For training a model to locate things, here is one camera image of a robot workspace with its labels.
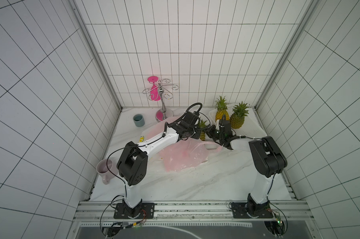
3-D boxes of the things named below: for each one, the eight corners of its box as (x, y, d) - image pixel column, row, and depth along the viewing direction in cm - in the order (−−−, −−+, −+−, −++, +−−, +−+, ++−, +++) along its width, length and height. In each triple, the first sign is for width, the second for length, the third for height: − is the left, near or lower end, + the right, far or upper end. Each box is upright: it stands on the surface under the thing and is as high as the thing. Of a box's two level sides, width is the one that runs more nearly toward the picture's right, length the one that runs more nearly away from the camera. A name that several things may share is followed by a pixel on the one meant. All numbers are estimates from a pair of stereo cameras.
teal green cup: (134, 127, 110) (132, 121, 105) (136, 119, 115) (134, 113, 110) (144, 127, 110) (142, 121, 105) (145, 119, 115) (144, 113, 110)
